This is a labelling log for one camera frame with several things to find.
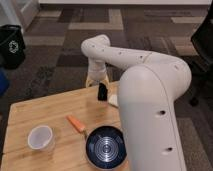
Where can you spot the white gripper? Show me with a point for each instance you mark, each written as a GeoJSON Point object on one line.
{"type": "Point", "coordinates": [96, 71]}

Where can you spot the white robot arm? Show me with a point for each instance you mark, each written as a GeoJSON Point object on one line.
{"type": "Point", "coordinates": [151, 83]}

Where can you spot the white sponge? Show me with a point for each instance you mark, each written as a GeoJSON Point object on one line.
{"type": "Point", "coordinates": [113, 100]}

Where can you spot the dark blue frying pan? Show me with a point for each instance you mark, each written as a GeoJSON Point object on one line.
{"type": "Point", "coordinates": [104, 146]}

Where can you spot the clear plastic cup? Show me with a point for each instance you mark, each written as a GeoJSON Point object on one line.
{"type": "Point", "coordinates": [41, 138]}

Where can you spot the black recycling bin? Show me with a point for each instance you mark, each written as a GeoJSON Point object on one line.
{"type": "Point", "coordinates": [12, 46]}

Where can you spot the blue object at left edge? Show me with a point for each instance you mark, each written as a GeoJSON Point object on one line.
{"type": "Point", "coordinates": [4, 83]}

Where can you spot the black office chair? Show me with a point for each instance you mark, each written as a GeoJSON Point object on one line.
{"type": "Point", "coordinates": [202, 42]}

